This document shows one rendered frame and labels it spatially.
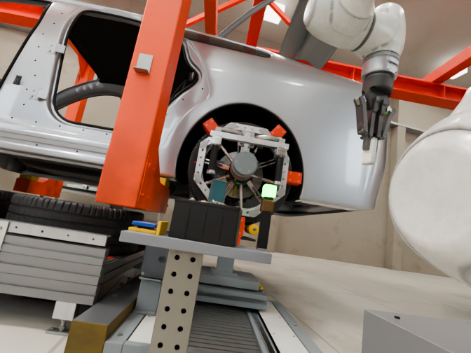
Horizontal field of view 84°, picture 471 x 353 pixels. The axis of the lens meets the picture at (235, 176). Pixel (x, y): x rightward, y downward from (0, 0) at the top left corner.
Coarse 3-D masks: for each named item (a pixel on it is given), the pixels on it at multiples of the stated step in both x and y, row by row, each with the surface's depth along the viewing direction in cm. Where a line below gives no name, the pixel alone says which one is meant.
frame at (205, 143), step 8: (232, 128) 157; (240, 128) 158; (248, 128) 158; (256, 128) 158; (264, 128) 159; (200, 144) 153; (208, 144) 154; (200, 152) 153; (200, 160) 152; (288, 160) 156; (200, 168) 151; (200, 176) 150; (208, 192) 149; (280, 192) 152; (256, 208) 150; (248, 216) 153
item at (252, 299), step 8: (200, 288) 142; (208, 288) 142; (216, 288) 143; (224, 288) 147; (232, 288) 149; (200, 296) 141; (208, 296) 141; (216, 296) 141; (224, 296) 142; (232, 296) 142; (240, 296) 143; (248, 296) 143; (256, 296) 143; (264, 296) 144; (224, 304) 141; (232, 304) 141; (240, 304) 142; (248, 304) 142; (256, 304) 142; (264, 304) 143
